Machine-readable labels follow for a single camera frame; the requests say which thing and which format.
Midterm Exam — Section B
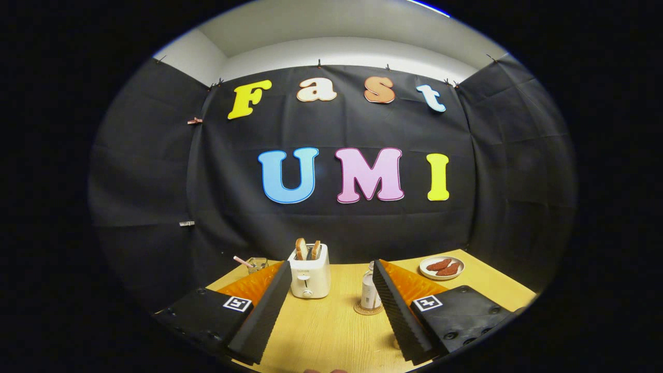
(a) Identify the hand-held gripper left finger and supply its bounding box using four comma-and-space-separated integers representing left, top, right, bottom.
153, 261, 293, 366

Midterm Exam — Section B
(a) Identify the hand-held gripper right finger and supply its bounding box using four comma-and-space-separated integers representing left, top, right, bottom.
373, 259, 529, 363

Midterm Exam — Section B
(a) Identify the clear juice bottle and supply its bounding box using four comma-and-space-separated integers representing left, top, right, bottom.
361, 261, 383, 310

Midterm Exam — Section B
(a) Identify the round white plate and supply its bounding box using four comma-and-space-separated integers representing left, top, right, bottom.
419, 256, 465, 281

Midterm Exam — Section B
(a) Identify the white toaster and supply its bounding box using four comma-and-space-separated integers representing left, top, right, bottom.
287, 243, 332, 299

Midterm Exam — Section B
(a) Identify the wooden table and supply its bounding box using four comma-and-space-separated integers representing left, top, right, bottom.
206, 250, 538, 373

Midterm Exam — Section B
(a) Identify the black backdrop cloth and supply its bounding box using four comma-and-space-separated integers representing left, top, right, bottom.
89, 54, 578, 311

